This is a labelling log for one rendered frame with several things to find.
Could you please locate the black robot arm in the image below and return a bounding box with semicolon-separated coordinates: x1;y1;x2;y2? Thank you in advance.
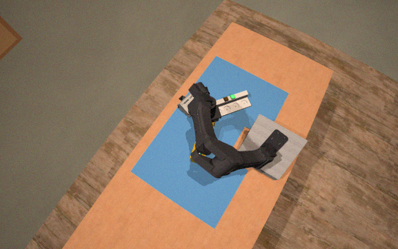
188;82;288;179

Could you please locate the blue flat mat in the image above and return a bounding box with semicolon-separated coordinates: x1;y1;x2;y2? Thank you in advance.
131;56;289;229

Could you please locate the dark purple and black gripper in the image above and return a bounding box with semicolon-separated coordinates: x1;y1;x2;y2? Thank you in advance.
211;105;221;122

